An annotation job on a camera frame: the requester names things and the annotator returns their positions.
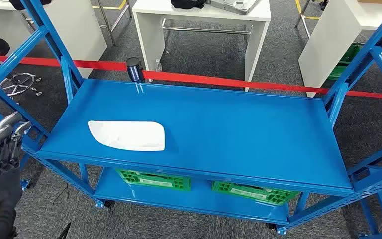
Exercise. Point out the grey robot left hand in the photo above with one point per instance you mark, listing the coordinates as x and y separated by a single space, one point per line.
0 184

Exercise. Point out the white plastic part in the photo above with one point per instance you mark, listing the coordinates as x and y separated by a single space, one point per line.
128 135

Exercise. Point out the grey metal part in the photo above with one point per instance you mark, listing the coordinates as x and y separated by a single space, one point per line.
234 5

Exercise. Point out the green plastic crate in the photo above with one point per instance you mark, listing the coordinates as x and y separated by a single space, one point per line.
349 59
154 179
253 193

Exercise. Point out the white table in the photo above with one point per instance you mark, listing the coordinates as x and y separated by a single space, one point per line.
329 46
75 33
151 36

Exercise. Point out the clear plastic bottle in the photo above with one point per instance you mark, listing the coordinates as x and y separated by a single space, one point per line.
158 66

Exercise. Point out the red barrier belt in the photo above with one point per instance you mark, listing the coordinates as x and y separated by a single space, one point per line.
210 79

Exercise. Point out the black bag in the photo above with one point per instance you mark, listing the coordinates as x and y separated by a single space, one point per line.
187 4

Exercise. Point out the black barrier post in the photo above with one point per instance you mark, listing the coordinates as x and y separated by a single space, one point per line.
135 69

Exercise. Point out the chrome steel table frame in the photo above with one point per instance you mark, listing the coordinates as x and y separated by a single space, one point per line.
106 23

